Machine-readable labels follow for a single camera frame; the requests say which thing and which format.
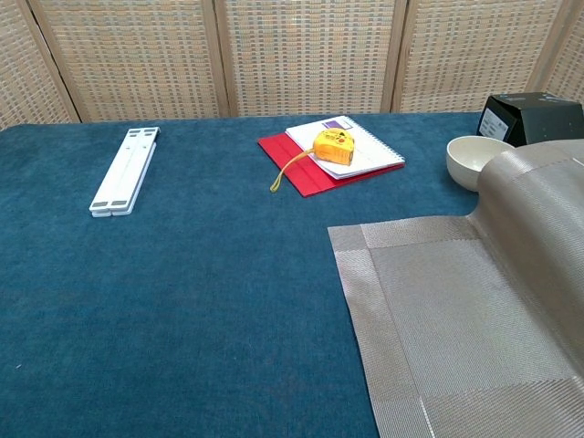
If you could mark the black cardboard box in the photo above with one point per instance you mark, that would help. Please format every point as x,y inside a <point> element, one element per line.
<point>543,121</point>

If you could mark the white folding laptop stand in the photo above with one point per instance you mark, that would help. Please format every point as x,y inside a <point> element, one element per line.
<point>123,173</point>

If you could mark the blue table cloth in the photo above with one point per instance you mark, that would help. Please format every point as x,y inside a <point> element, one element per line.
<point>159,296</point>

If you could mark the red folder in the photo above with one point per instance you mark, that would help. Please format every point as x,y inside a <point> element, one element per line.
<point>301,169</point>

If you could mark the white spiral notebook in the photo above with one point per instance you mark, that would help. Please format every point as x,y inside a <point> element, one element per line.
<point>369,150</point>

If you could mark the grey woven placemat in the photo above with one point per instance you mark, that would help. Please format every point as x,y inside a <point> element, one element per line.
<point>479,310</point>

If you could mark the white bowl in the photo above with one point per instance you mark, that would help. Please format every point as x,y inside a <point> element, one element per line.
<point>467,159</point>

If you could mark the yellow tape measure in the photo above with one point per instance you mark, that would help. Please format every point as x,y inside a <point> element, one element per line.
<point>335,148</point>

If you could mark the bamboo folding screen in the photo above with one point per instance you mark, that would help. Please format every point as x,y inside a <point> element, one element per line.
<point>296,55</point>

